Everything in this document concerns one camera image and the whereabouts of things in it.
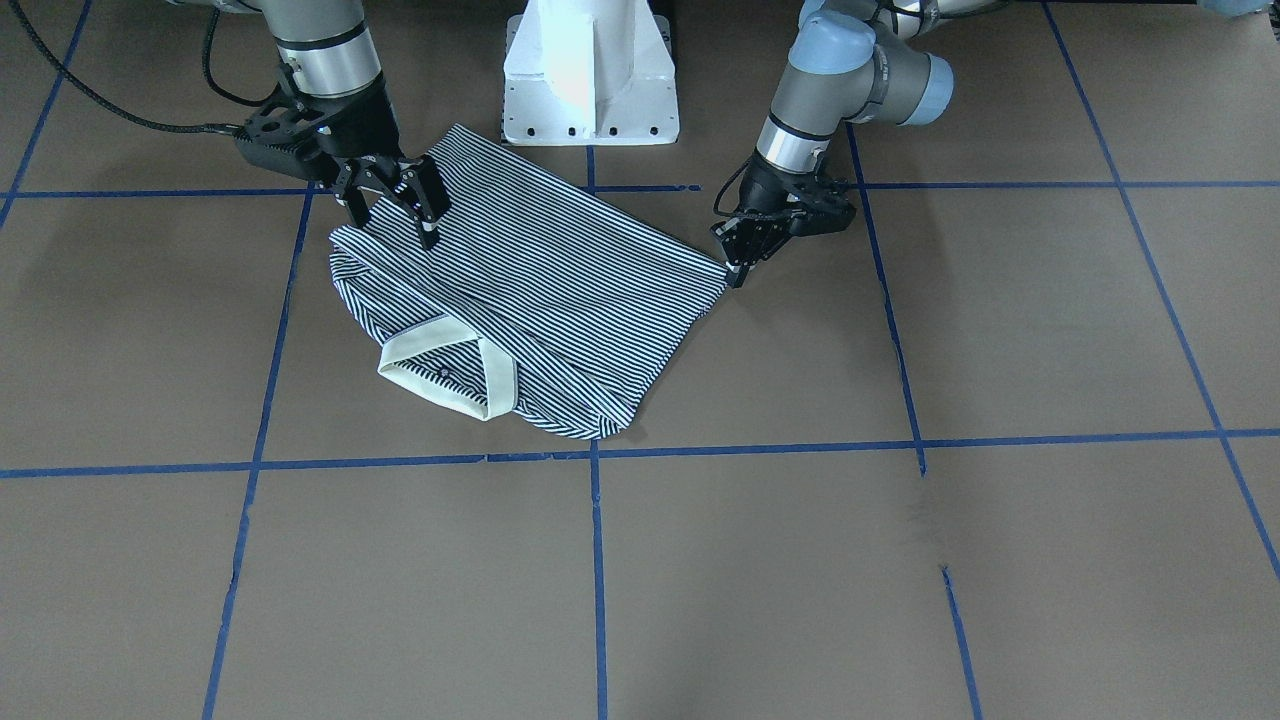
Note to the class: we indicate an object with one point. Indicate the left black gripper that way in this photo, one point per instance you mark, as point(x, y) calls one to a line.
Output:
point(768, 195)

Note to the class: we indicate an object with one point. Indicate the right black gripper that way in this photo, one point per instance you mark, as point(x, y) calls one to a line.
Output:
point(362, 124)

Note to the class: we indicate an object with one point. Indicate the blue white striped polo shirt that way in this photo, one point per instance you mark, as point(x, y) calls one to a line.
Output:
point(537, 299)

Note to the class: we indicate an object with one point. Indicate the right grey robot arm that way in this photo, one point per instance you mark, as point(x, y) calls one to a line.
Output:
point(325, 48)

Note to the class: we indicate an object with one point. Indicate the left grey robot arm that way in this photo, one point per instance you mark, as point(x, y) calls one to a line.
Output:
point(851, 62)

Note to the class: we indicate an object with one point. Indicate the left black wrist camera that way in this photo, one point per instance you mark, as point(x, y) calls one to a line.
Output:
point(824, 207)

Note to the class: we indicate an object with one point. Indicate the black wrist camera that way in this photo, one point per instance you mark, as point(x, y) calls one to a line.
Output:
point(824, 207)
point(280, 137)

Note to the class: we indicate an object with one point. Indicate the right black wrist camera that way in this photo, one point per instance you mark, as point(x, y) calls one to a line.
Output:
point(280, 137)

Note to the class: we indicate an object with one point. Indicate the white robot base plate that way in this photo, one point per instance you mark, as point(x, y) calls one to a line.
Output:
point(591, 73)

